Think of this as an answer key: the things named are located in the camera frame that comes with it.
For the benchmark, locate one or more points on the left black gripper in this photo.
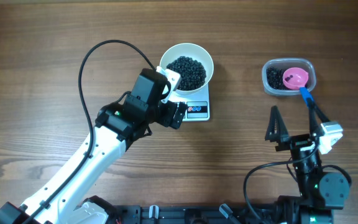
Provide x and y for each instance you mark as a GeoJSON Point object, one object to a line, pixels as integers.
{"type": "Point", "coordinates": [175, 112]}

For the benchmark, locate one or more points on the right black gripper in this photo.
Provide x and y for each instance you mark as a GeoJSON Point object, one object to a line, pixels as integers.
{"type": "Point", "coordinates": [295, 142]}

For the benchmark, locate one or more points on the pink scoop with blue handle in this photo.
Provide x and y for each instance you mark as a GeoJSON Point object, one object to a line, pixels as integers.
{"type": "Point", "coordinates": [298, 82]}

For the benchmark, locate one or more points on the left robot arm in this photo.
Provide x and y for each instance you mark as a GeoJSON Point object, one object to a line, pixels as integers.
{"type": "Point", "coordinates": [117, 126]}

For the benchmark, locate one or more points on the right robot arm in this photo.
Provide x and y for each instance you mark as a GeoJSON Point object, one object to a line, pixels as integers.
{"type": "Point", "coordinates": [322, 188]}

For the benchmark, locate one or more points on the white digital kitchen scale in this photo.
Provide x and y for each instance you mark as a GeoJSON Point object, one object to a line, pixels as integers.
{"type": "Point", "coordinates": [197, 103]}

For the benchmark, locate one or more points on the black beans in scoop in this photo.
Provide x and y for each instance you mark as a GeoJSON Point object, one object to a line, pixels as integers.
{"type": "Point", "coordinates": [288, 78]}

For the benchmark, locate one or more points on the black beans in bowl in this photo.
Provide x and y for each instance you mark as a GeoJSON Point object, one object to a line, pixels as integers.
{"type": "Point", "coordinates": [192, 73]}

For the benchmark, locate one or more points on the white bowl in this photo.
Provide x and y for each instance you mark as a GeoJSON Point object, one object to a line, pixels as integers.
{"type": "Point", "coordinates": [194, 51]}

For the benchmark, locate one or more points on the clear plastic container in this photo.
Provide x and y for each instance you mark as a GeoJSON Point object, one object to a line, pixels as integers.
{"type": "Point", "coordinates": [284, 64]}

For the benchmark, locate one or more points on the black beans in container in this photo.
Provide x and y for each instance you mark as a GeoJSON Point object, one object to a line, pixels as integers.
{"type": "Point", "coordinates": [275, 78]}

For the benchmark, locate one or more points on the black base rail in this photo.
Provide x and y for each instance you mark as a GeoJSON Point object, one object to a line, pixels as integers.
{"type": "Point", "coordinates": [268, 213]}

